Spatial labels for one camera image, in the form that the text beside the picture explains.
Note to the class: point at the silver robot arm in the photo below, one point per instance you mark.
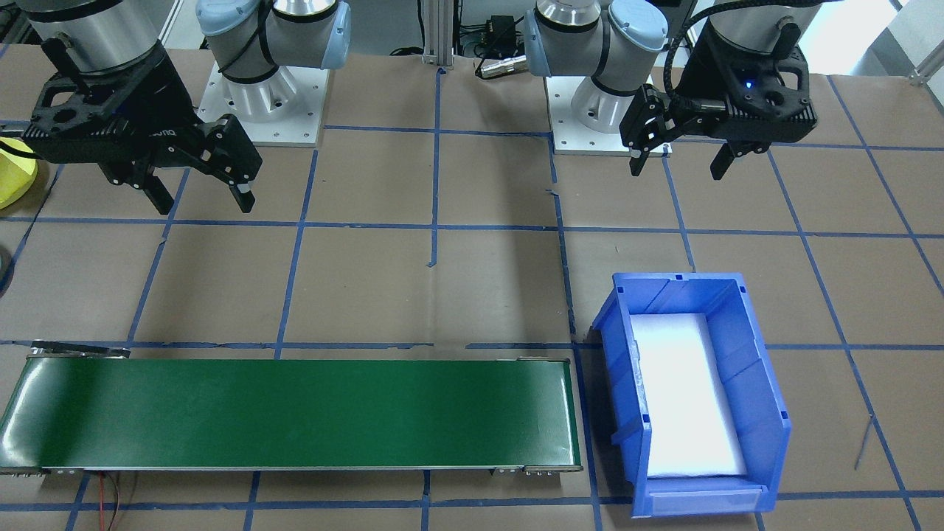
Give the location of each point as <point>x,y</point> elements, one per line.
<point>571,37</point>
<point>302,33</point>

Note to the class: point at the black adapter box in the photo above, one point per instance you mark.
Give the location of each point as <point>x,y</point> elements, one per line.
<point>503,29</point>

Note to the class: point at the yellow round plate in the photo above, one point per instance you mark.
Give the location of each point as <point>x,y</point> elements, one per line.
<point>13,184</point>

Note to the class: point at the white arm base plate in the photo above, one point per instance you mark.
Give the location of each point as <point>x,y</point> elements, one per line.
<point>582,140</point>
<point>295,118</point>

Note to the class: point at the green conveyor belt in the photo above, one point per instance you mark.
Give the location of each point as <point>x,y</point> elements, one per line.
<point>295,413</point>

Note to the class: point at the blue plastic storage bin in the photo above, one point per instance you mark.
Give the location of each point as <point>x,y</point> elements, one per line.
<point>752,391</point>

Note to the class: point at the silver cylindrical connector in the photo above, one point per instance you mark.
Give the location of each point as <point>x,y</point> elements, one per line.
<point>503,66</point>

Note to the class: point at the aluminium frame bar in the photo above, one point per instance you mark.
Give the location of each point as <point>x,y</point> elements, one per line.
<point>440,29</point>
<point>928,68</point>

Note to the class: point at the white foam pad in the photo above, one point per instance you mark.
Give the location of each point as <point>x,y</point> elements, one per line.
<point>686,398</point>

